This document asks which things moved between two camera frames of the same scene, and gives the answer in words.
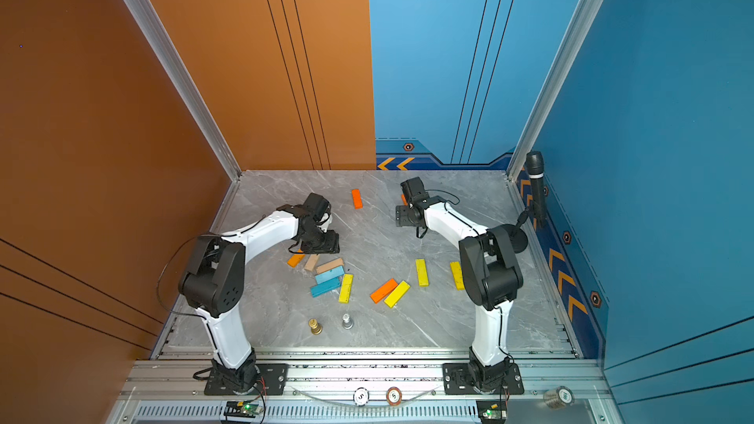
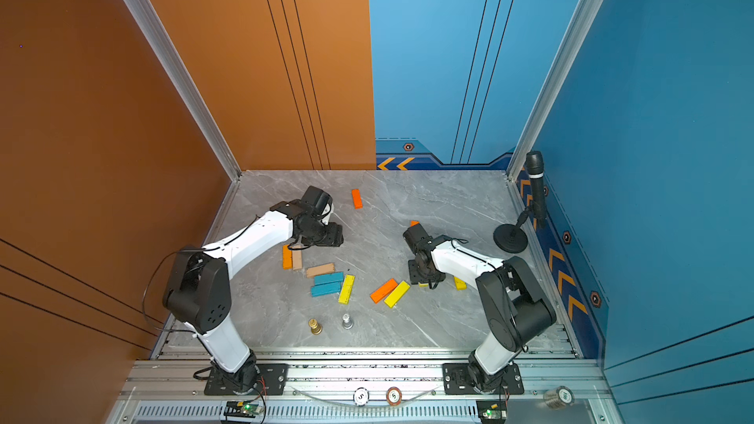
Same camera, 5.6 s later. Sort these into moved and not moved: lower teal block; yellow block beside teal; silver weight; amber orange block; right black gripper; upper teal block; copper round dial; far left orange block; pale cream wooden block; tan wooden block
Moved: amber orange block; pale cream wooden block; right black gripper; tan wooden block
Not moved: far left orange block; lower teal block; yellow block beside teal; upper teal block; silver weight; copper round dial
